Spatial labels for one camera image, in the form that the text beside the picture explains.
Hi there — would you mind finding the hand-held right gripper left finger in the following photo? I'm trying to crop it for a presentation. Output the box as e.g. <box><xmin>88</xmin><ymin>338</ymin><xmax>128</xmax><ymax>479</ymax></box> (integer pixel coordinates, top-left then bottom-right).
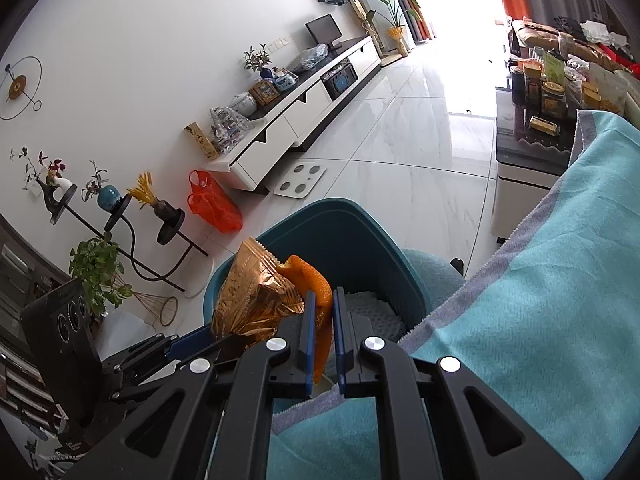
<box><xmin>65</xmin><ymin>290</ymin><xmax>317</xmax><ymax>480</ymax></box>

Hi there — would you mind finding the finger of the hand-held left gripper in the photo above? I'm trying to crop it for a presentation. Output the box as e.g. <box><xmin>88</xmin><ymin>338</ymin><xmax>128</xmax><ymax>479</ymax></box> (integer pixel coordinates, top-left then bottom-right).
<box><xmin>112</xmin><ymin>335</ymin><xmax>256</xmax><ymax>406</ymax></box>
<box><xmin>100</xmin><ymin>327</ymin><xmax>216</xmax><ymax>376</ymax></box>

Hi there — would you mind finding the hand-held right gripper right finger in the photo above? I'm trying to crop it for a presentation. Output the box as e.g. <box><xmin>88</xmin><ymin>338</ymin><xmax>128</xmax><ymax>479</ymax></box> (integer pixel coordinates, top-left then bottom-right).
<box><xmin>332</xmin><ymin>286</ymin><xmax>583</xmax><ymax>480</ymax></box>

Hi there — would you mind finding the orange peel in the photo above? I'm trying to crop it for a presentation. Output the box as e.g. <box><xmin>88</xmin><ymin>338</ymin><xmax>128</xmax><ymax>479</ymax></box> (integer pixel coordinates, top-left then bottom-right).
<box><xmin>277</xmin><ymin>255</ymin><xmax>335</xmax><ymax>383</ymax></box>

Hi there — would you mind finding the gold foil snack bag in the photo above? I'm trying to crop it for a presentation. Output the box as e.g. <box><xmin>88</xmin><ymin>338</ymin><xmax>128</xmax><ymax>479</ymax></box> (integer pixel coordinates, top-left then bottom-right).
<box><xmin>210</xmin><ymin>237</ymin><xmax>306</xmax><ymax>351</ymax></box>

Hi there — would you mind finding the teal plastic bin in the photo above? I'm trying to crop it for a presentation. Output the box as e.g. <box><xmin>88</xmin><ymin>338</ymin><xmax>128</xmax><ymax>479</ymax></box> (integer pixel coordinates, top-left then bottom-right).
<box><xmin>202</xmin><ymin>197</ymin><xmax>433</xmax><ymax>396</ymax></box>

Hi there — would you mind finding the green leafy potted plant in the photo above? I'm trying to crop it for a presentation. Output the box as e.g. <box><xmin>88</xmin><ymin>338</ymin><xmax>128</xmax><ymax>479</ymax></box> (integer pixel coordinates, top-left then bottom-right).
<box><xmin>69</xmin><ymin>237</ymin><xmax>133</xmax><ymax>318</ymax></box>

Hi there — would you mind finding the teal fabric chair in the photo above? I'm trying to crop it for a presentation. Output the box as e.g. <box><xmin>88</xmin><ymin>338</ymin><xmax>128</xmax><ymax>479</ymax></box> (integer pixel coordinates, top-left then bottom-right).
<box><xmin>400</xmin><ymin>247</ymin><xmax>466</xmax><ymax>311</ymax></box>

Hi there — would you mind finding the black three-tray plant stand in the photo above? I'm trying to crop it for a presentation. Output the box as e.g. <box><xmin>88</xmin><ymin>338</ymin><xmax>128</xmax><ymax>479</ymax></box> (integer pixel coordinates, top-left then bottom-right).
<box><xmin>47</xmin><ymin>182</ymin><xmax>210</xmax><ymax>293</ymax></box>

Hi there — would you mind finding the dark vase with yellow wheat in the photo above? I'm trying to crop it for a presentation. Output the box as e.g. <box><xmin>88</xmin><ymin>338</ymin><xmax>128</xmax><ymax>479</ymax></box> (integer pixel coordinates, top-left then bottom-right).
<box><xmin>127</xmin><ymin>171</ymin><xmax>178</xmax><ymax>223</ymax></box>

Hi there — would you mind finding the orange plastic bag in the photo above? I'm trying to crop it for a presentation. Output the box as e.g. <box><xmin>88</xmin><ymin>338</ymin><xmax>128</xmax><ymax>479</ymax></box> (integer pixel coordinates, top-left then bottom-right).
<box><xmin>187</xmin><ymin>170</ymin><xmax>243</xmax><ymax>233</ymax></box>

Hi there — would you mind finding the teal vase with plant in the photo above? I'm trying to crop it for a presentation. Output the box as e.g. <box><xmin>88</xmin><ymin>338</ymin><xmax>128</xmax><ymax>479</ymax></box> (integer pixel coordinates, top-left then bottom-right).
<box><xmin>81</xmin><ymin>160</ymin><xmax>121</xmax><ymax>211</ymax></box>

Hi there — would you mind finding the white vase with red flowers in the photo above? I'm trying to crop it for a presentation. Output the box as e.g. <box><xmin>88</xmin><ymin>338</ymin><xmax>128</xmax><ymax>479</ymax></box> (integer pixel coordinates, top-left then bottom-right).
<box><xmin>10</xmin><ymin>147</ymin><xmax>76</xmax><ymax>196</ymax></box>

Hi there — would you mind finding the white bathroom scale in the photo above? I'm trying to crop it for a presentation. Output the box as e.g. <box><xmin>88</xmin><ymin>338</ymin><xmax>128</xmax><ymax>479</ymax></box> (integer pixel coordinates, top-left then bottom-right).
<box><xmin>272</xmin><ymin>162</ymin><xmax>327</xmax><ymax>198</ymax></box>

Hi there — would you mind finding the tall yellow carton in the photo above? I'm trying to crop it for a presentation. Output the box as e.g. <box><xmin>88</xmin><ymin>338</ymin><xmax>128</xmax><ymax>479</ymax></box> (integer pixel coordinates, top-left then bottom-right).
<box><xmin>184</xmin><ymin>121</ymin><xmax>220</xmax><ymax>161</ymax></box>

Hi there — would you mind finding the white television cabinet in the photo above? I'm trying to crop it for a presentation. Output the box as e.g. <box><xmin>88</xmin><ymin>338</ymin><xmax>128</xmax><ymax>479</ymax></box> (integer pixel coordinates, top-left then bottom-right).
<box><xmin>202</xmin><ymin>35</ymin><xmax>382</xmax><ymax>196</ymax></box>

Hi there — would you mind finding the teal towel cloth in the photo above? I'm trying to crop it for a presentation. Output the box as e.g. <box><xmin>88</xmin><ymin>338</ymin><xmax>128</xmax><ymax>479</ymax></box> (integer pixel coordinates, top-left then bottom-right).
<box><xmin>270</xmin><ymin>109</ymin><xmax>640</xmax><ymax>480</ymax></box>

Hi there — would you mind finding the clear plastic wrapped package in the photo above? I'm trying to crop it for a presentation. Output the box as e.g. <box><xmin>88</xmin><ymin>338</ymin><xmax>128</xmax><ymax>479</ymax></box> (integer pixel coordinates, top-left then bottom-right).
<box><xmin>209</xmin><ymin>106</ymin><xmax>253</xmax><ymax>153</ymax></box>

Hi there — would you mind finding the white ceramic jar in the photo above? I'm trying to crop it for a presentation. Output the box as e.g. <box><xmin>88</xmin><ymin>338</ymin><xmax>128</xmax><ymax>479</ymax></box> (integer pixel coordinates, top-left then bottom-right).
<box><xmin>229</xmin><ymin>91</ymin><xmax>257</xmax><ymax>117</ymax></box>

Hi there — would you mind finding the gold framed box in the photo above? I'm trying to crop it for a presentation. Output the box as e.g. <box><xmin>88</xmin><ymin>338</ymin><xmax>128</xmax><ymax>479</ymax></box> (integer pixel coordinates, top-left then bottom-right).
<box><xmin>249</xmin><ymin>80</ymin><xmax>280</xmax><ymax>107</ymax></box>

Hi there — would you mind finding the dark top coffee table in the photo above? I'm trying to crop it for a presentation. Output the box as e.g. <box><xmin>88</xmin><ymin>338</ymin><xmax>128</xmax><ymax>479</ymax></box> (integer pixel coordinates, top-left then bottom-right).
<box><xmin>492</xmin><ymin>87</ymin><xmax>576</xmax><ymax>246</ymax></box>

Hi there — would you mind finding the blue white plastic bag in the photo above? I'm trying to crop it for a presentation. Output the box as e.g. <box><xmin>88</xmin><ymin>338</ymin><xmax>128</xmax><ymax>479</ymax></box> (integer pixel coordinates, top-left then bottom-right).
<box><xmin>291</xmin><ymin>43</ymin><xmax>328</xmax><ymax>72</ymax></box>

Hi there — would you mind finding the small plant in blue vase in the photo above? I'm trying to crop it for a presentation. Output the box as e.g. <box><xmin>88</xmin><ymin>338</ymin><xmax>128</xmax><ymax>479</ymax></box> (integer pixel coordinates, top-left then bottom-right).
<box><xmin>243</xmin><ymin>45</ymin><xmax>273</xmax><ymax>81</ymax></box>

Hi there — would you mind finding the flat yellow box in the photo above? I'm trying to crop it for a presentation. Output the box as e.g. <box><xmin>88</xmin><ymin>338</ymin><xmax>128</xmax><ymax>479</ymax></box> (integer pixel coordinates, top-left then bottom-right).
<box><xmin>529</xmin><ymin>116</ymin><xmax>561</xmax><ymax>136</ymax></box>

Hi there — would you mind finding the tall plant in yellow pot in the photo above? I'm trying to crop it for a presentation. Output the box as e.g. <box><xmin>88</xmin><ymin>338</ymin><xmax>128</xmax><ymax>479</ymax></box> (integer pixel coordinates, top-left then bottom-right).
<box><xmin>362</xmin><ymin>0</ymin><xmax>426</xmax><ymax>57</ymax></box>

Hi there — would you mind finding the dark glass jar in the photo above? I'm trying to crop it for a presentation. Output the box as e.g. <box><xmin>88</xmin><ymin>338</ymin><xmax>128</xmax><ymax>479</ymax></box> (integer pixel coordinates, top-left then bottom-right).
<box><xmin>510</xmin><ymin>66</ymin><xmax>526</xmax><ymax>106</ymax></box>

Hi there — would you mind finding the black monitor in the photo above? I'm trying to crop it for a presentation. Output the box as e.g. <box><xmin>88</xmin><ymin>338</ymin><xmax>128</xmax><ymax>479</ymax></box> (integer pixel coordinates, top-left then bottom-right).
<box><xmin>305</xmin><ymin>14</ymin><xmax>343</xmax><ymax>51</ymax></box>

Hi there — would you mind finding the jar with gold lid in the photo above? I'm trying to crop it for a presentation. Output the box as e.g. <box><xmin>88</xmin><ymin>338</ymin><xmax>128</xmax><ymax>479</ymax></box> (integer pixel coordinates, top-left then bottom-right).
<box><xmin>540</xmin><ymin>81</ymin><xmax>566</xmax><ymax>118</ymax></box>

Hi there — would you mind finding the gold lattice stand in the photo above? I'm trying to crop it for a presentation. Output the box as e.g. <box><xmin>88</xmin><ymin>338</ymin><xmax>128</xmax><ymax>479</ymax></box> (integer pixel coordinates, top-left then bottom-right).
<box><xmin>347</xmin><ymin>0</ymin><xmax>381</xmax><ymax>58</ymax></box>

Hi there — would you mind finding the grey orange striped curtain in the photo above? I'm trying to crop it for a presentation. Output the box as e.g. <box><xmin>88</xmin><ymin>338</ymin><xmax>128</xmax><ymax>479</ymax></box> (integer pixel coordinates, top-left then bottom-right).
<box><xmin>375</xmin><ymin>0</ymin><xmax>433</xmax><ymax>43</ymax></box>

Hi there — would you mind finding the green packet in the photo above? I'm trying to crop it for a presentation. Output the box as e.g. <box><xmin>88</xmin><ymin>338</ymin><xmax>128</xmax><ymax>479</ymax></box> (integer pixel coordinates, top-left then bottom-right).
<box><xmin>542</xmin><ymin>52</ymin><xmax>566</xmax><ymax>85</ymax></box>

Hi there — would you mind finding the brown leather sofa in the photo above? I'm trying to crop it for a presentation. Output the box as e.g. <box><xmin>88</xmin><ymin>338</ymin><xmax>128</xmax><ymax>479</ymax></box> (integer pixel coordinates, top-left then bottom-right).
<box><xmin>510</xmin><ymin>19</ymin><xmax>640</xmax><ymax>76</ymax></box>

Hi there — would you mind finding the white yellow snack bag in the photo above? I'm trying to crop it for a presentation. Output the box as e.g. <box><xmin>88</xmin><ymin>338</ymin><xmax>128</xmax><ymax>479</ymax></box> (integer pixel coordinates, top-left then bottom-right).
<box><xmin>587</xmin><ymin>62</ymin><xmax>628</xmax><ymax>113</ymax></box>

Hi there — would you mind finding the black cloth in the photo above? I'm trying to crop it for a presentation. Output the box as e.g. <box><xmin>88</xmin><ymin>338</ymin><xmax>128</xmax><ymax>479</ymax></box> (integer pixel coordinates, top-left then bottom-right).
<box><xmin>552</xmin><ymin>16</ymin><xmax>583</xmax><ymax>36</ymax></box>

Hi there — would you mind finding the red cloth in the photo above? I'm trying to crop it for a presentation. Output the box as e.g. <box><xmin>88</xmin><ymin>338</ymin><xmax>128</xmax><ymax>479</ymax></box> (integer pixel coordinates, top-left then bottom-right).
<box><xmin>595</xmin><ymin>42</ymin><xmax>640</xmax><ymax>68</ymax></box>

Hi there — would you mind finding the brown wire ornament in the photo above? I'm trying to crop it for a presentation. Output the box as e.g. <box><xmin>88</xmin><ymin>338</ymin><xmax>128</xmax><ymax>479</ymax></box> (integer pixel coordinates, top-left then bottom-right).
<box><xmin>127</xmin><ymin>290</ymin><xmax>178</xmax><ymax>328</ymax></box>

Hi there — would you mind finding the round wire wall clock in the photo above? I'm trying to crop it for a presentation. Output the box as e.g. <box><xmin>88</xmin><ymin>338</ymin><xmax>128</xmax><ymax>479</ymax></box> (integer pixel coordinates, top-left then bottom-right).
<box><xmin>0</xmin><ymin>57</ymin><xmax>43</xmax><ymax>121</ymax></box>

